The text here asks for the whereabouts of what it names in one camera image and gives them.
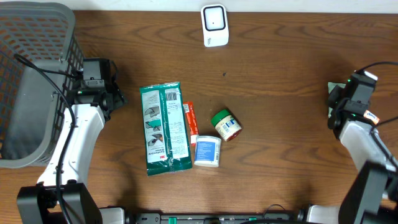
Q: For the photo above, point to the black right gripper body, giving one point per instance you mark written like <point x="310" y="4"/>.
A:
<point x="335" y="99"/>

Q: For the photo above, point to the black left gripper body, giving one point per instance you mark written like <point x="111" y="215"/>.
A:
<point x="114" y="88"/>

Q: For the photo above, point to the green white wipes pack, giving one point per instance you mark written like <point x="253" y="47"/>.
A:
<point x="334" y="90"/>

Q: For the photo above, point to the red snack package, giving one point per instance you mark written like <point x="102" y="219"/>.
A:
<point x="192" y="121"/>

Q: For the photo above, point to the green lid jar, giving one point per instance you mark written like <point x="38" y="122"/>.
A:
<point x="226" y="125"/>

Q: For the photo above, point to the white round tub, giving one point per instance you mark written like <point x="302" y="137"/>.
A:
<point x="207" y="151"/>

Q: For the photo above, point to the orange Kleenex tissue pack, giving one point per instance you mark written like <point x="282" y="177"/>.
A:
<point x="369" y="115"/>

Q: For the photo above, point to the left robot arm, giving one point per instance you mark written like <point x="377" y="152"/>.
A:
<point x="60" y="194"/>

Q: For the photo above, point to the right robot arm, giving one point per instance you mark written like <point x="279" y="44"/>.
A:
<point x="355" y="127"/>

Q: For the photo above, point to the white barcode scanner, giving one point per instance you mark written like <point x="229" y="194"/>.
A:
<point x="215" y="25"/>

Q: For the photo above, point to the grey plastic shopping basket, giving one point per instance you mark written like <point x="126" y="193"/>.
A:
<point x="38" y="47"/>

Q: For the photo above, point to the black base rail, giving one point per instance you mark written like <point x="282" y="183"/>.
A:
<point x="157" y="218"/>

